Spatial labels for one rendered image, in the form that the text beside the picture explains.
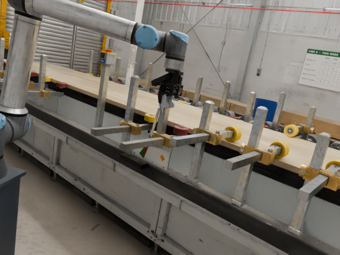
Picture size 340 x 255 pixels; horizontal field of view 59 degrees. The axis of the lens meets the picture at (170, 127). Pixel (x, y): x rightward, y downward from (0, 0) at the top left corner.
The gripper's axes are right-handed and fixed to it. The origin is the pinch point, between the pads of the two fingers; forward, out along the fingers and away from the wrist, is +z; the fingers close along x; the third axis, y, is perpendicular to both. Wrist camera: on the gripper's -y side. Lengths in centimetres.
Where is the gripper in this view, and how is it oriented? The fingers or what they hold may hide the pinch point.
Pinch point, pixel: (162, 110)
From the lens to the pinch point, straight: 146.0
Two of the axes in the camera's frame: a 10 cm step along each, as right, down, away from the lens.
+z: -1.8, 9.6, 2.3
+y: 7.5, 2.8, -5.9
